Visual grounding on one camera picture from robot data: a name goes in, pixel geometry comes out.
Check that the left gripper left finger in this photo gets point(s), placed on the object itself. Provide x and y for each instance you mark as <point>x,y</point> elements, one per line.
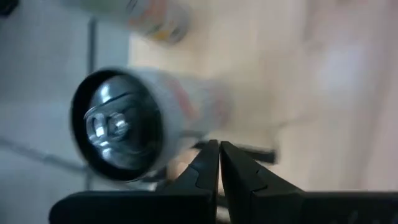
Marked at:
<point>174,205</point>

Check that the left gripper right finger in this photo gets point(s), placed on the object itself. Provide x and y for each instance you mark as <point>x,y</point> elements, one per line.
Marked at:
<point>280,205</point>

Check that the slim silver can peach print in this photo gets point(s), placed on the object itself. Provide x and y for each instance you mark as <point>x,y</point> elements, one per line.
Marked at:
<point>124,124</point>

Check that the slim silver can tropical print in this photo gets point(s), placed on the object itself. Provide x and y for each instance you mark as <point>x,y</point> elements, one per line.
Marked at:
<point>161,21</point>

